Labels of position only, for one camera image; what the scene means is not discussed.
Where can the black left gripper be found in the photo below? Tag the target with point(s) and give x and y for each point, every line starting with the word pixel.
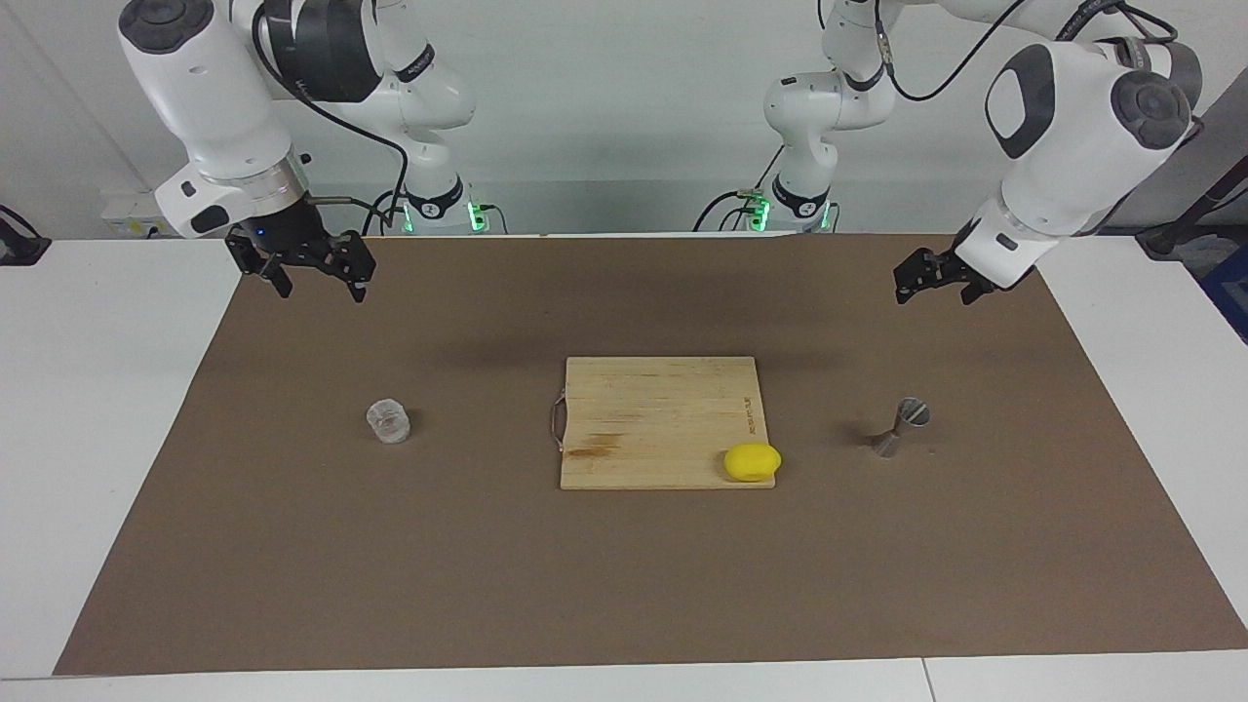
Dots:
pixel 958 261

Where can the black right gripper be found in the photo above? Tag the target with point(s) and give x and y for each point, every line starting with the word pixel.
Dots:
pixel 283 234

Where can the metal double jigger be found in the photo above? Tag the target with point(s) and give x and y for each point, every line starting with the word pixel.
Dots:
pixel 902 427

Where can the clear plastic cup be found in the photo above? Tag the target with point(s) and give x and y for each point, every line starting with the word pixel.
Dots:
pixel 388 421

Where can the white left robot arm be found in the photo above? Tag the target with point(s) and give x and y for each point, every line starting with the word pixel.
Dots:
pixel 1063 146

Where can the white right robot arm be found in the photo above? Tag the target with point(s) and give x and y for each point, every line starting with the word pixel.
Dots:
pixel 205 88

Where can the white power strip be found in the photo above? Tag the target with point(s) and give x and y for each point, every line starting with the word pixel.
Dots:
pixel 132 216

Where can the black stand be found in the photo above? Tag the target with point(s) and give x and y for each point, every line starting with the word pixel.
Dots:
pixel 1194 219

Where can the yellow lemon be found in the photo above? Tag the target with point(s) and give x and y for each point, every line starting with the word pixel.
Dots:
pixel 751 461

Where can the blue object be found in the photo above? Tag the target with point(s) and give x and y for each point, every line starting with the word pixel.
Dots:
pixel 1230 292

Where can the dark grey partition panel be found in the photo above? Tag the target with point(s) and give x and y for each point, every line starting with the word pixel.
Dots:
pixel 1209 156

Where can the black table clamp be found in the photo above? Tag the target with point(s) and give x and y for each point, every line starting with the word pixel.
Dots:
pixel 21 244

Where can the wooden cutting board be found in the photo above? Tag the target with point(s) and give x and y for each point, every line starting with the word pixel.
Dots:
pixel 653 419

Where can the brown table mat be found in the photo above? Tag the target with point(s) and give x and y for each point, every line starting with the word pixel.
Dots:
pixel 624 585

